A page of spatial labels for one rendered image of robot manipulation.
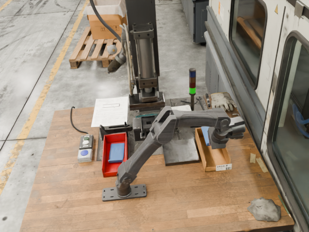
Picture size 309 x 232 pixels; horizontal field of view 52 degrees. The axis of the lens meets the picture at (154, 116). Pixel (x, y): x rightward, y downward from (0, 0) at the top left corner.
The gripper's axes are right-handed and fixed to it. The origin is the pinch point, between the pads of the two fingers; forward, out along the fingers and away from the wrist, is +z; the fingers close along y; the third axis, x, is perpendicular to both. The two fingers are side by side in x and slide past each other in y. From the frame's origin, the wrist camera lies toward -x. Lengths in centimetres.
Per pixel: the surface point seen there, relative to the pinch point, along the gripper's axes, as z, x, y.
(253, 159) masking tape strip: 5.9, -19.3, -8.2
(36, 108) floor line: 192, 153, 116
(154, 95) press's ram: -4.9, 26.2, 25.5
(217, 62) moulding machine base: 96, -38, 102
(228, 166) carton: 2.5, -5.6, -11.4
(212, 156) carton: 8.7, -0.5, -4.1
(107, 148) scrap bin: 17, 53, 7
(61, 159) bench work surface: 16, 76, 3
